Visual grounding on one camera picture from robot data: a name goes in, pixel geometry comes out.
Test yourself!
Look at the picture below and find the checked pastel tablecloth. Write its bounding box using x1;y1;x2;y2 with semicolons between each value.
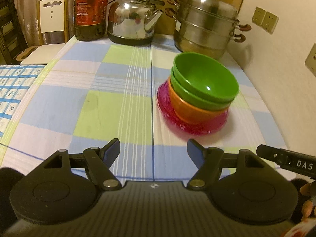
0;33;288;181

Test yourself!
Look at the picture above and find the orange plastic bowl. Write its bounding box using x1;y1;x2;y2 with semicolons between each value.
168;77;229;125

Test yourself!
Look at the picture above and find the white wooden chair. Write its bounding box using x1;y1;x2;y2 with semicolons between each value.
16;0;69;65

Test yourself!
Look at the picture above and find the cooking oil bottle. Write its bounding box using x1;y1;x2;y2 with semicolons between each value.
74;0;108;41

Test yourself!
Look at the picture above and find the green plastic bowl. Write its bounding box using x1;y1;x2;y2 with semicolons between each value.
172;52;239;103
170;74;232;111

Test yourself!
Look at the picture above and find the dark wooden shelf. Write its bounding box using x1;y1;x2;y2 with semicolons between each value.
1;0;28;65

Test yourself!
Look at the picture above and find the pink transparent glass plate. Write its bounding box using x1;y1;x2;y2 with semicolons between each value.
156;80;229;135

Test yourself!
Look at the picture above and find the blue white patterned cloth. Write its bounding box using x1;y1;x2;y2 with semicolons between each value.
0;65;45;137

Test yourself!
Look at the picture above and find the stacked stainless steamer pot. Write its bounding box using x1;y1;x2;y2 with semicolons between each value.
165;0;252;59

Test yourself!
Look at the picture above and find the stainless steel kettle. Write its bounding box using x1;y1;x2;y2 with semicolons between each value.
107;0;165;45

